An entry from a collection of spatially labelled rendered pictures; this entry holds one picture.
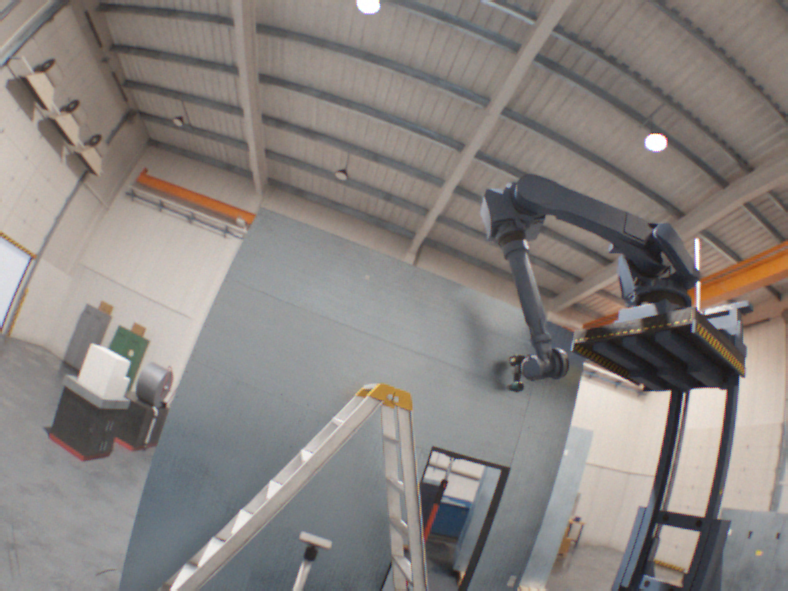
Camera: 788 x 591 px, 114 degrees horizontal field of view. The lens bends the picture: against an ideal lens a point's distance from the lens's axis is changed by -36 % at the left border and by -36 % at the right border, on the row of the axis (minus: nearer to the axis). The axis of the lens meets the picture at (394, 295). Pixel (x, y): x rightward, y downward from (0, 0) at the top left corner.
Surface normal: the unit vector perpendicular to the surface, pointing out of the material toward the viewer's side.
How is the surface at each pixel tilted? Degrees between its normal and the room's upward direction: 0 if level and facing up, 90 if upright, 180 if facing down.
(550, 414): 90
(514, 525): 90
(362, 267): 90
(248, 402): 90
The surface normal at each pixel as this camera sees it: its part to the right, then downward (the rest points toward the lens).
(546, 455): 0.18, -0.27
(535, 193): -0.09, -0.36
